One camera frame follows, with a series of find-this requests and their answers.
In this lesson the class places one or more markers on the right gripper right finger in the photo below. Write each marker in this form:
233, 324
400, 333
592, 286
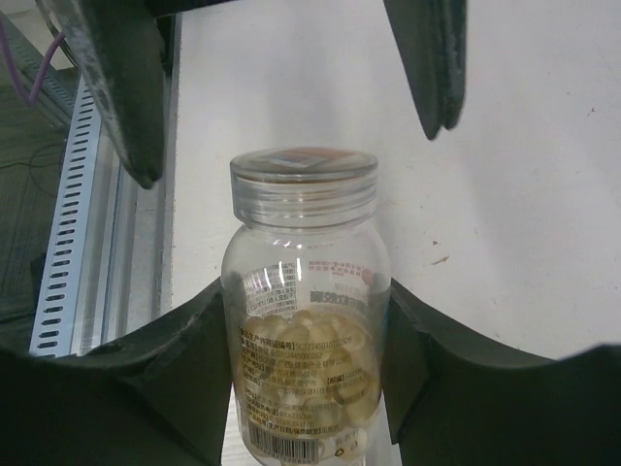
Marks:
456, 397

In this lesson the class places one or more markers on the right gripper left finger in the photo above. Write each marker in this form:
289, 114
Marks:
157, 396

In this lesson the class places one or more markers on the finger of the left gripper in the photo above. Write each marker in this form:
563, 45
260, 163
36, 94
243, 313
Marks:
117, 47
431, 37

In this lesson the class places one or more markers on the clear bottle yellow pills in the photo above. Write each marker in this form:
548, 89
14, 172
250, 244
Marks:
305, 286

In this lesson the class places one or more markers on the aluminium mounting rail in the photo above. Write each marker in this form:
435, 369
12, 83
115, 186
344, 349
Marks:
122, 283

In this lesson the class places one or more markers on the white slotted cable duct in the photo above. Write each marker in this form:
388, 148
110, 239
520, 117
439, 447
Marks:
58, 298

